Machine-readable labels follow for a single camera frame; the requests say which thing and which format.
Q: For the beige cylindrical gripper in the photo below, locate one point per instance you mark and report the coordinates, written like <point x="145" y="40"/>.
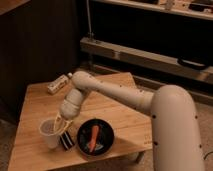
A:
<point x="69" y="109"/>

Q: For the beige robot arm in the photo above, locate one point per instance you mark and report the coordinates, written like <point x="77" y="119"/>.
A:
<point x="175" y="129"/>

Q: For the orange carrot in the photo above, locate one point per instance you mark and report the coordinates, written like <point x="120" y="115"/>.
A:
<point x="94" y="135"/>

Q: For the small clear bottle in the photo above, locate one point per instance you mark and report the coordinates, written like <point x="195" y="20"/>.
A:
<point x="58" y="83"/>

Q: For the wooden table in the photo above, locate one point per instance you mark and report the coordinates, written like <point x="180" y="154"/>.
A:
<point x="30" y="153"/>

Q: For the metal shelf rack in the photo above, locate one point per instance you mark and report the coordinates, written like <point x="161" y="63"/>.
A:
<point x="148" y="42"/>

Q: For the black handle on shelf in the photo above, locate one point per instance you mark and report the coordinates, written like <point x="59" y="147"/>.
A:
<point x="192" y="65"/>

